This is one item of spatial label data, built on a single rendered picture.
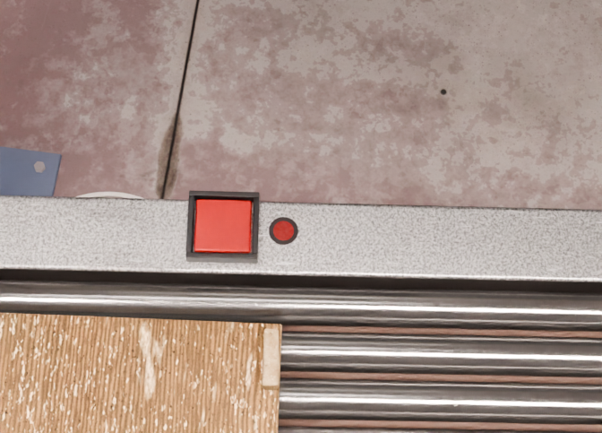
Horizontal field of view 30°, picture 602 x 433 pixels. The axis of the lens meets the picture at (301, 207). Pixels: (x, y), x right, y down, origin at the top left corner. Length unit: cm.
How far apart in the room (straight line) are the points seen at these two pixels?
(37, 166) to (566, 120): 107
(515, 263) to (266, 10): 128
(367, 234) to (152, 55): 121
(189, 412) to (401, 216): 31
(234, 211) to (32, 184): 108
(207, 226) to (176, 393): 18
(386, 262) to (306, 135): 107
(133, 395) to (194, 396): 6
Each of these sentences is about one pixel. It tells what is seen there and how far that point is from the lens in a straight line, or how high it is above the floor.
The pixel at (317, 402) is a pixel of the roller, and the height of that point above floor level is 92.
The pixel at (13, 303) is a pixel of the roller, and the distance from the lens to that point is 122.
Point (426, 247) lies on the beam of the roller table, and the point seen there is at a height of 91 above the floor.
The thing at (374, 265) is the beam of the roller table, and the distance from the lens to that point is 121.
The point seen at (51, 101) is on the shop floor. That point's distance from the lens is 233.
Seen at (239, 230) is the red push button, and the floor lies 93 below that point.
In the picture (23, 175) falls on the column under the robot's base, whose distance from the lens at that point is 226.
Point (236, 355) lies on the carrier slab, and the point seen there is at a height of 94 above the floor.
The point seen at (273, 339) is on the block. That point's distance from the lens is 113.
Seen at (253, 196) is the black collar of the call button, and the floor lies 93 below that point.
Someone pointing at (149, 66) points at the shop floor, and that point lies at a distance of 234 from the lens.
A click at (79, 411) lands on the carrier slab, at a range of 116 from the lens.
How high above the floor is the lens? 206
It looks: 69 degrees down
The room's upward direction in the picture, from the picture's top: 6 degrees clockwise
